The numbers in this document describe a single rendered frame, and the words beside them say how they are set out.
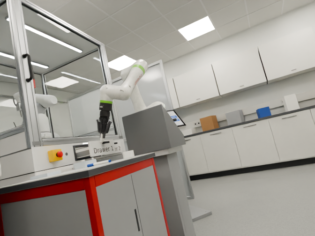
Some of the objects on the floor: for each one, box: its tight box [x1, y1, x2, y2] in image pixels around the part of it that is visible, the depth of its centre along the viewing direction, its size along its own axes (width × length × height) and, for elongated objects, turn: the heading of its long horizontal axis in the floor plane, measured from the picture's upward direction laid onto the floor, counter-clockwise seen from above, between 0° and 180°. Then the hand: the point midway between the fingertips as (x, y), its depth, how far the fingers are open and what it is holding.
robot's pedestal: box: [136, 145, 196, 236], centre depth 169 cm, size 30×30×76 cm
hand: (102, 138), depth 162 cm, fingers closed, pressing on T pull
